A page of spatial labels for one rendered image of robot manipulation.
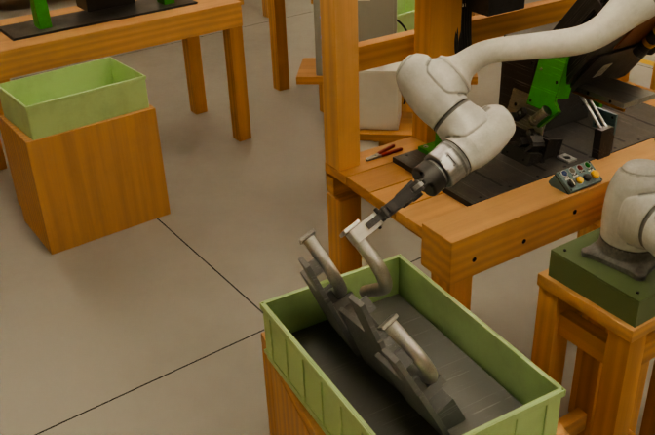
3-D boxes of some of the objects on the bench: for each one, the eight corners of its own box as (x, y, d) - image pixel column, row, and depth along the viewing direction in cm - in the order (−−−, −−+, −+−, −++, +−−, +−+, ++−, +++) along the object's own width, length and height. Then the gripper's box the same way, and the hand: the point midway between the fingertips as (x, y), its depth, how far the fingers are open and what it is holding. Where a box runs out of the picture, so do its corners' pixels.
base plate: (695, 126, 298) (696, 121, 297) (472, 210, 248) (472, 204, 247) (605, 94, 330) (606, 89, 329) (392, 162, 279) (392, 156, 278)
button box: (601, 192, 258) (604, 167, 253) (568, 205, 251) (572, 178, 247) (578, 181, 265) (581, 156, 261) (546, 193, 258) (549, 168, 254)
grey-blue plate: (613, 151, 276) (619, 113, 270) (609, 152, 276) (615, 115, 269) (592, 141, 284) (597, 105, 277) (588, 143, 283) (593, 106, 276)
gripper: (415, 169, 177) (333, 232, 170) (435, 148, 161) (346, 217, 155) (437, 194, 176) (356, 259, 170) (458, 177, 161) (370, 247, 154)
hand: (364, 229), depth 163 cm, fingers closed on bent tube, 3 cm apart
